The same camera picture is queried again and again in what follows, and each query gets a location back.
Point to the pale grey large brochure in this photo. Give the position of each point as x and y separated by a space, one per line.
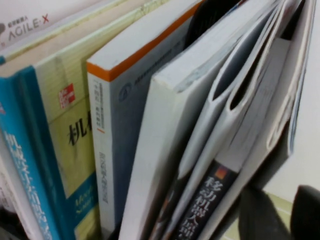
282 117

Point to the thin white brochure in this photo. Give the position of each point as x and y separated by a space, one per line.
215 150

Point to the thin white booklet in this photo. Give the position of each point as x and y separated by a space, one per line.
62 15

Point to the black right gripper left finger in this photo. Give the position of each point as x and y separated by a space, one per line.
262 220

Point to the green checked tablecloth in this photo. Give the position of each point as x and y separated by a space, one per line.
282 205

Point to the large dark blue book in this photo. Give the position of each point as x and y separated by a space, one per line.
155 150

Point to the brochure with orange black cover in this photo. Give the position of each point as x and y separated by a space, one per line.
197 140

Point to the teal spine book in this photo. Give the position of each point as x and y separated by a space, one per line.
62 150

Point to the dark spine robot book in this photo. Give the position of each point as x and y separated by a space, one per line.
207 200

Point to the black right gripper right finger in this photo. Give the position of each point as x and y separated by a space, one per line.
307 215

